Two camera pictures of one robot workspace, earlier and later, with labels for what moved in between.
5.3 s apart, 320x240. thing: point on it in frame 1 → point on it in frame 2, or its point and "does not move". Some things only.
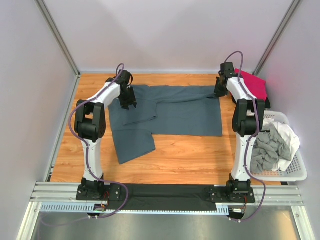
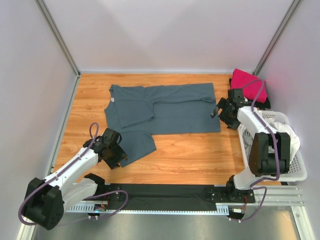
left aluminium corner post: x=61 y=43 does not move
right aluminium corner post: x=275 y=37 does not move
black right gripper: x=217 y=92 → x=232 y=124
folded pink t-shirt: x=256 y=85 does not move
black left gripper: x=132 y=101 → x=121 y=155
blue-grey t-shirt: x=194 y=110 does not move
